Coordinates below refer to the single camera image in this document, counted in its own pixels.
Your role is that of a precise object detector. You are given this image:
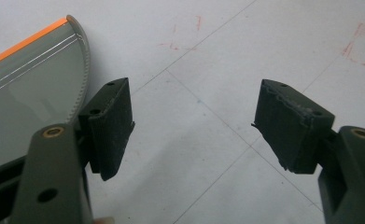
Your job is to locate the grey dustpan with orange edge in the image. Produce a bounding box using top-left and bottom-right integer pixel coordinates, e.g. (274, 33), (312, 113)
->
(0, 14), (91, 174)

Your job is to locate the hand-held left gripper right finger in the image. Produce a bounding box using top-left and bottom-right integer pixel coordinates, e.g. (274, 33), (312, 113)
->
(250, 78), (336, 175)

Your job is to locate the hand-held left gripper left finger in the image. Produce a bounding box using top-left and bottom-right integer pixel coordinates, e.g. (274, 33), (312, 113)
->
(77, 77), (136, 182)

